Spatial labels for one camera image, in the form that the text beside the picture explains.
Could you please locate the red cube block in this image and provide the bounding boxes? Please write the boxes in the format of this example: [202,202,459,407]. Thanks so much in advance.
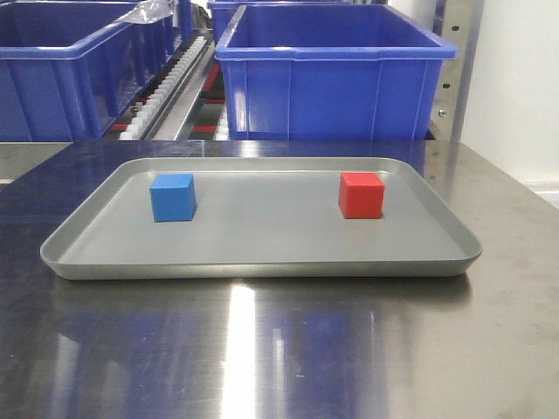
[338,172,385,219]

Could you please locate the grey metal tray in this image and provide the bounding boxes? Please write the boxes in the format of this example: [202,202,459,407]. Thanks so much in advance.
[40,157,481,280]

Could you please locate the steel shelf upright post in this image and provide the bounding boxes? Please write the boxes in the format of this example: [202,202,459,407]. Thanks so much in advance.
[431,0,485,141]

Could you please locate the blue rear left bin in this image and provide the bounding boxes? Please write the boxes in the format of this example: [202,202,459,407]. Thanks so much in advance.
[176,0,193,41]

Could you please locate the blue bin rear right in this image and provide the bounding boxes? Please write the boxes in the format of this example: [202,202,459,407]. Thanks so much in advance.
[207,0,386,44]

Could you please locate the blue cube block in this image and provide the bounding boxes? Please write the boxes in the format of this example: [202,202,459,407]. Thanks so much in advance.
[149,174,197,223]

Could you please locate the white roller conveyor rail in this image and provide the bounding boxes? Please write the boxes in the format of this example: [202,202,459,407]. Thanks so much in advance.
[118,36,207,141]

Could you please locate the clear plastic sheet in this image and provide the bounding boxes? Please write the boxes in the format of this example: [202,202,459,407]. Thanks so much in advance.
[117,0,175,24]

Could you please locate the blue plastic bin left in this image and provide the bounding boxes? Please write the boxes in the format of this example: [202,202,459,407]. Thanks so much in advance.
[1,1,168,142]

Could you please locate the blue plastic bin right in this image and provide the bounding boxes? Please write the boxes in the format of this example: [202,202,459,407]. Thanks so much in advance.
[216,3,458,141]

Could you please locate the blue plastic bin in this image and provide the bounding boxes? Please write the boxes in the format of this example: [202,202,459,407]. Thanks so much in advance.
[1,1,168,142]
[216,3,458,141]

